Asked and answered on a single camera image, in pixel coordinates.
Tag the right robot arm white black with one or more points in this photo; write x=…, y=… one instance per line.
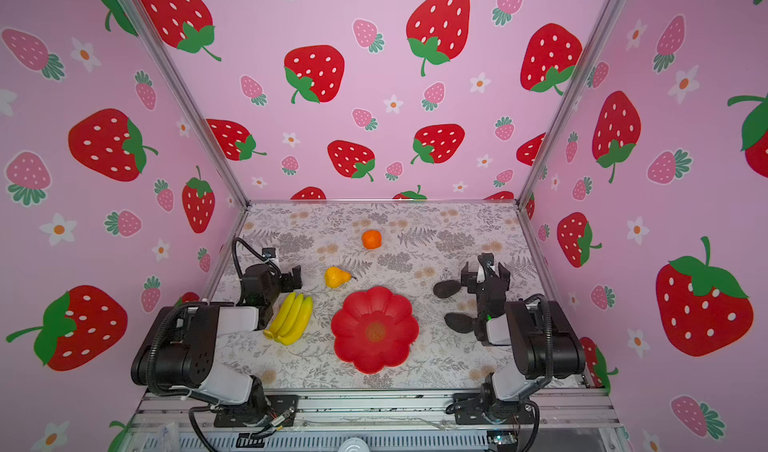
x=543, y=344

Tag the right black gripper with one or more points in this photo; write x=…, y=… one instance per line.
x=475, y=280

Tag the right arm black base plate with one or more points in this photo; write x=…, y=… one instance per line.
x=474, y=409

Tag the yellow fake pear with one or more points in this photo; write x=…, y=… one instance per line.
x=335, y=277

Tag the aluminium rail base frame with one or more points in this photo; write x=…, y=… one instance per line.
x=387, y=420

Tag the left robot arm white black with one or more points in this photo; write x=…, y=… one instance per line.
x=177, y=357

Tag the yellow fake banana bunch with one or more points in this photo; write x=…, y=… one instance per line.
x=292, y=319

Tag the red flower-shaped fruit bowl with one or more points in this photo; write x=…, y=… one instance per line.
x=374, y=330

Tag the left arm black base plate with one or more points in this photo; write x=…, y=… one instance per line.
x=272, y=410

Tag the dark fake avocado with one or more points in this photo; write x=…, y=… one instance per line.
x=460, y=323
x=446, y=289

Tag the white round lamp bottom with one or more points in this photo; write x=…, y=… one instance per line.
x=354, y=444

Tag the floral patterned table mat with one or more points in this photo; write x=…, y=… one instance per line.
x=369, y=270

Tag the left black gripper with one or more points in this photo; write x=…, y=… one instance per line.
x=285, y=279

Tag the orange fake orange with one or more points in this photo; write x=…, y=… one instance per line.
x=371, y=239

